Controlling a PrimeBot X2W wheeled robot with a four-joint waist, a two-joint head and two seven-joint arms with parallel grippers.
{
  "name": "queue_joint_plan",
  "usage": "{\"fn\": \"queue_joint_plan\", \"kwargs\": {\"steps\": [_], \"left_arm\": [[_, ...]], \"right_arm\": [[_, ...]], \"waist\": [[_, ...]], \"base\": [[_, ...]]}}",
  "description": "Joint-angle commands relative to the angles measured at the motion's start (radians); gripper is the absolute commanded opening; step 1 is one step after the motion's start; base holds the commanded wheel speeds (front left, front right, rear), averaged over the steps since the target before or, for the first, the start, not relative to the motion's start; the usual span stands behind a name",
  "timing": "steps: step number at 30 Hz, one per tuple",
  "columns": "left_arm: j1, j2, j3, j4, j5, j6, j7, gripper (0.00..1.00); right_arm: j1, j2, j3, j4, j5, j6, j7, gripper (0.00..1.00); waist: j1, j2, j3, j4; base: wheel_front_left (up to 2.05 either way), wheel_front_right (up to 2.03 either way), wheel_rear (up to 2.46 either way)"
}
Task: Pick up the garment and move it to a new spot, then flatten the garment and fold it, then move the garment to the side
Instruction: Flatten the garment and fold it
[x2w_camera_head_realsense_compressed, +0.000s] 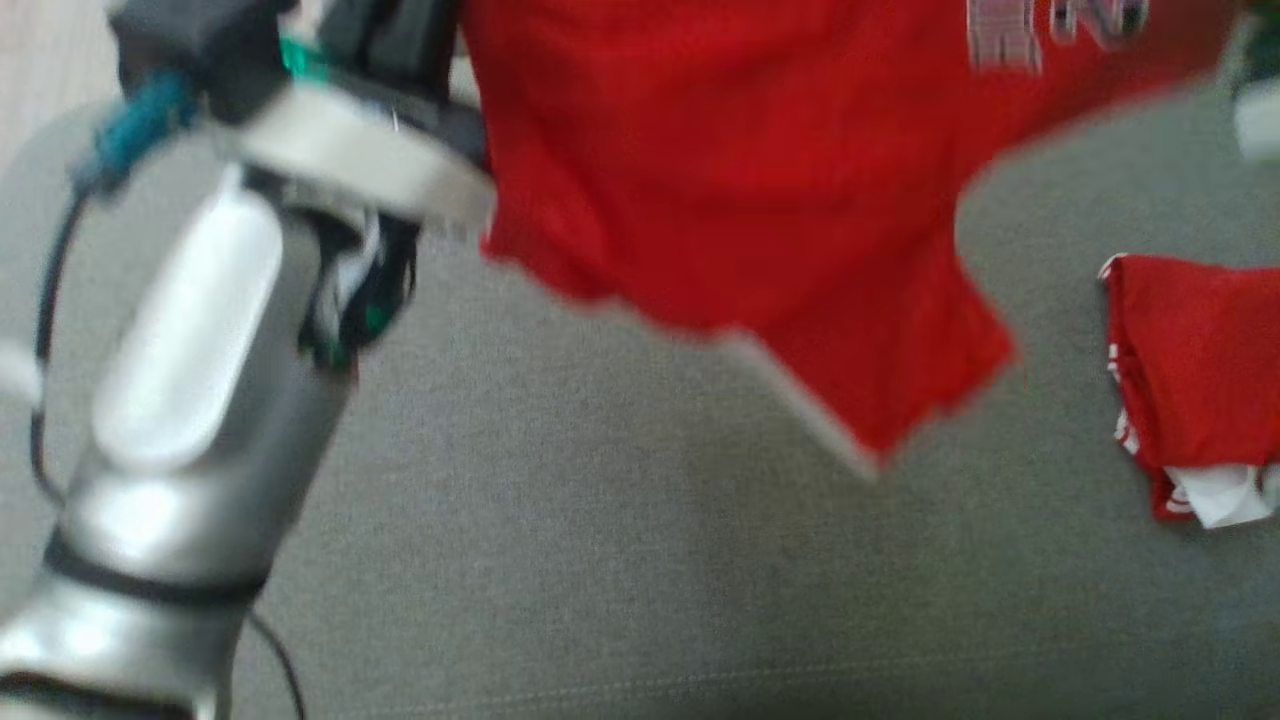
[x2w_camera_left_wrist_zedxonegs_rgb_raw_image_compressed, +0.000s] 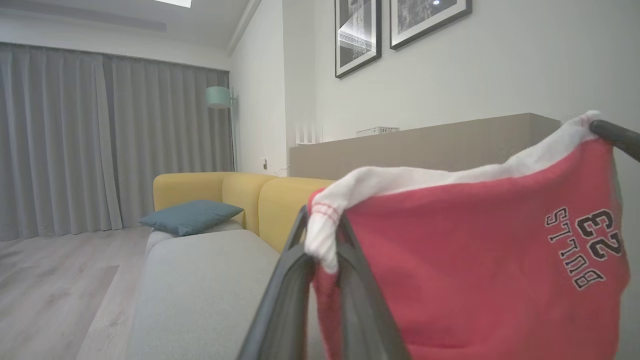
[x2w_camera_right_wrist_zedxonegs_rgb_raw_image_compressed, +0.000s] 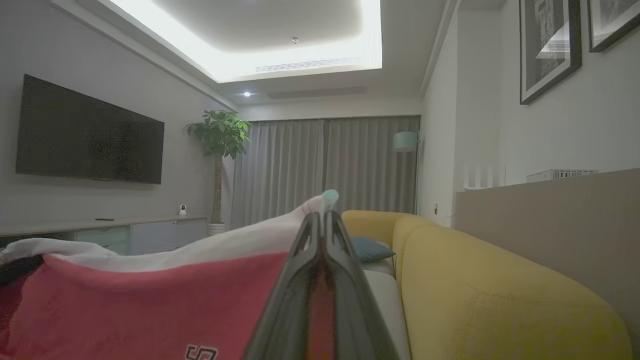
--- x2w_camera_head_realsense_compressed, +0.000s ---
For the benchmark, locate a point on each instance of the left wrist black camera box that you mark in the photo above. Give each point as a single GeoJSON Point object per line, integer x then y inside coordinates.
{"type": "Point", "coordinates": [200, 50]}

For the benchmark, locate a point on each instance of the grey fabric sofa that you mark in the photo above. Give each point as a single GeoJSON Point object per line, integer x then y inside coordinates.
{"type": "Point", "coordinates": [650, 560]}

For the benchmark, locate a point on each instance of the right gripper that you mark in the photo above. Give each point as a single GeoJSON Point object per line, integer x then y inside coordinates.
{"type": "Point", "coordinates": [1262, 125]}

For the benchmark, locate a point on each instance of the red jersey with white sleeves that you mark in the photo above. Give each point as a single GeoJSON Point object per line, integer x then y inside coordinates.
{"type": "Point", "coordinates": [1200, 370]}

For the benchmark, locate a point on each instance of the red garment with white hem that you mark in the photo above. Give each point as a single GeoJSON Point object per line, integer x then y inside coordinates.
{"type": "Point", "coordinates": [720, 160]}

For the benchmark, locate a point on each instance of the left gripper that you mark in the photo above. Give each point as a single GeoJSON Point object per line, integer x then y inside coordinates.
{"type": "Point", "coordinates": [370, 150]}

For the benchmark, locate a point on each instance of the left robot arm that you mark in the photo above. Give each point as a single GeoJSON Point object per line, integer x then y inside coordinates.
{"type": "Point", "coordinates": [190, 350]}

